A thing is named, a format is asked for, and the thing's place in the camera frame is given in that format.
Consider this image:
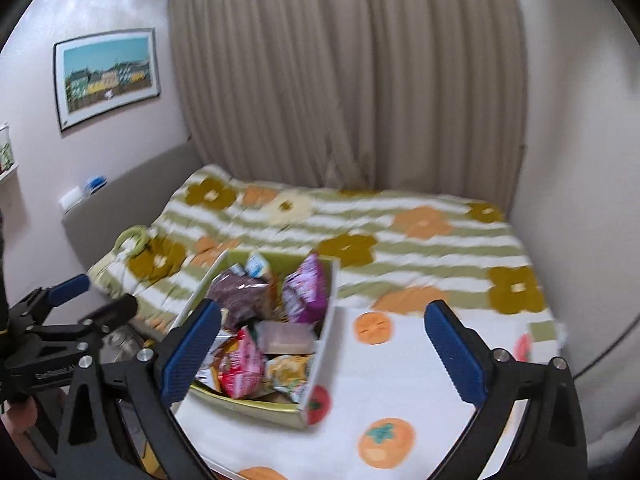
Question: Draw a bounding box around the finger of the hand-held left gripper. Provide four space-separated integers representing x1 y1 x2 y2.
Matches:
10 273 93 329
79 293 139 334

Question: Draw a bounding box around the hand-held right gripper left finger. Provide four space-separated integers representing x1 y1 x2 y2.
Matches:
55 297 223 480

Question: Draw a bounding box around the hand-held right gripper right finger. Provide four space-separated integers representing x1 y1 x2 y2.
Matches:
422 299 589 480

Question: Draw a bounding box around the green cardboard box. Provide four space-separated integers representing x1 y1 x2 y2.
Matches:
167 250 342 430

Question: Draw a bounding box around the purple snack packet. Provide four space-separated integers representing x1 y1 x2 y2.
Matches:
282 254 332 326

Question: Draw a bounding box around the person's left hand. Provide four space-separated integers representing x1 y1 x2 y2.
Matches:
0 397 42 443

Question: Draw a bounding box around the maroon snack packet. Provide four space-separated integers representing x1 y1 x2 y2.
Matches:
207 267 274 329

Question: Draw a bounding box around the pale pink snack packet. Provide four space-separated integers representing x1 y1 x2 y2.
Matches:
255 321 319 357

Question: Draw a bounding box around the yellow snack packet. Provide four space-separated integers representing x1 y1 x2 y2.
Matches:
265 354 314 402

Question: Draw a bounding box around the grey bed headboard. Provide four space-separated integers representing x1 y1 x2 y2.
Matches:
60 142 204 282

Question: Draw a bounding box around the blue and white snack packet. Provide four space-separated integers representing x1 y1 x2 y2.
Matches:
245 252 274 279

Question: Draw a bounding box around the green striped flower blanket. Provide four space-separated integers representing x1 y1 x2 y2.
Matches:
87 162 563 342

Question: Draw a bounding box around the beige curtain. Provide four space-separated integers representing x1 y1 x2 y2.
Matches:
165 0 531 194

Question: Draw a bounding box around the white wall switch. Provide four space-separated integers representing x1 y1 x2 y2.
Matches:
59 186 85 211

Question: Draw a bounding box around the framed wall picture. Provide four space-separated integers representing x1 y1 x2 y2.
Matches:
52 27 162 133

